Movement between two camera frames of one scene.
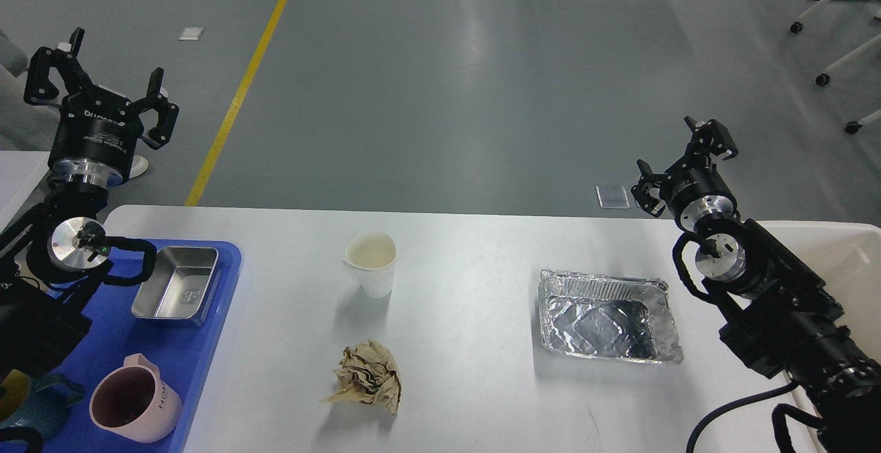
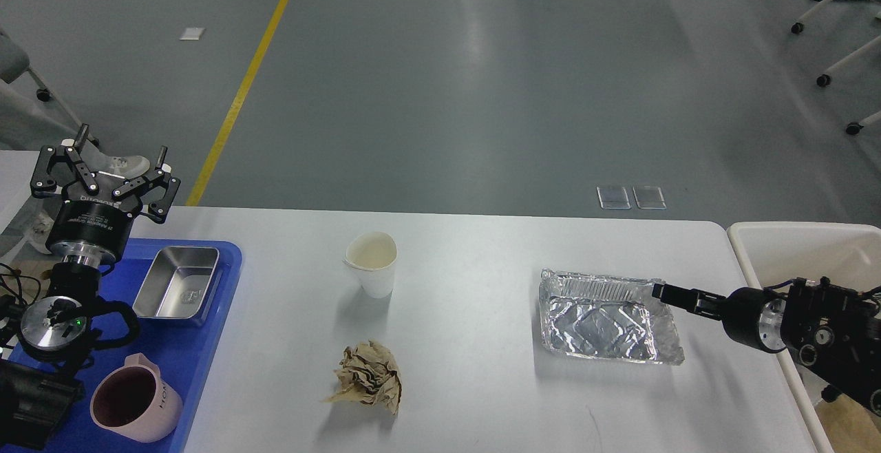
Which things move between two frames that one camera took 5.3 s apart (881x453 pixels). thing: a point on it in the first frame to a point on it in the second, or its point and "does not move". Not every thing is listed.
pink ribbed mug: (133, 401) does not move
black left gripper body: (94, 137) to (89, 228)
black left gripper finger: (156, 99) to (160, 210)
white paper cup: (372, 256) does not move
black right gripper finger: (709, 138) to (663, 290)
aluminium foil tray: (608, 316) does not move
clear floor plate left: (612, 197) does not move
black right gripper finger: (641, 191) to (712, 306)
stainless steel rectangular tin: (178, 284) does not move
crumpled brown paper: (368, 373) does not move
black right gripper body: (692, 193) to (756, 317)
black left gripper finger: (39, 89) to (43, 185)
